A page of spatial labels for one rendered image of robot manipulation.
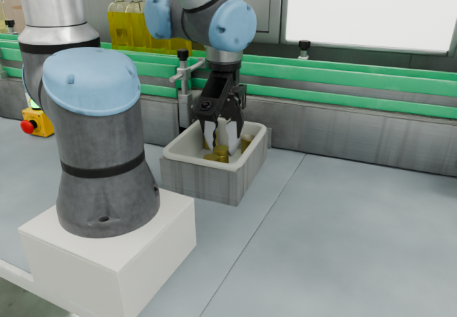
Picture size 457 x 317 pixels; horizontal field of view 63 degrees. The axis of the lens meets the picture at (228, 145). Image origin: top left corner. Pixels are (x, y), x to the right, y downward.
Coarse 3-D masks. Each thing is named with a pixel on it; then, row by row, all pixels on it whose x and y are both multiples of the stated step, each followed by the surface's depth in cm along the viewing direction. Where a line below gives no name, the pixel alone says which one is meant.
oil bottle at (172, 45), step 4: (168, 40) 100; (172, 40) 99; (176, 40) 99; (180, 40) 98; (184, 40) 99; (168, 44) 100; (172, 44) 100; (176, 44) 99; (180, 44) 99; (184, 44) 99; (188, 44) 102; (168, 48) 101; (172, 48) 100; (176, 48) 100; (180, 48) 99; (184, 48) 100; (188, 48) 102; (168, 52) 101; (172, 52) 101; (176, 52) 100
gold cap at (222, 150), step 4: (216, 148) 84; (220, 148) 84; (224, 148) 84; (216, 152) 83; (220, 152) 83; (224, 152) 83; (220, 156) 83; (224, 156) 84; (220, 160) 84; (224, 160) 84
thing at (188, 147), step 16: (192, 128) 88; (224, 128) 93; (256, 128) 90; (176, 144) 81; (192, 144) 88; (224, 144) 94; (240, 144) 93; (256, 144) 81; (176, 160) 75; (192, 160) 74; (208, 160) 74; (240, 160) 74
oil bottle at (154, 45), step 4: (144, 16) 99; (144, 20) 100; (144, 24) 100; (148, 32) 101; (148, 36) 101; (148, 40) 102; (152, 40) 101; (156, 40) 101; (160, 40) 100; (164, 40) 101; (148, 44) 102; (152, 44) 102; (156, 44) 101; (160, 44) 101; (164, 44) 101; (148, 48) 103; (152, 48) 102; (156, 48) 102; (160, 48) 101; (164, 48) 101; (152, 52) 103; (156, 52) 102; (160, 52) 102; (164, 52) 102
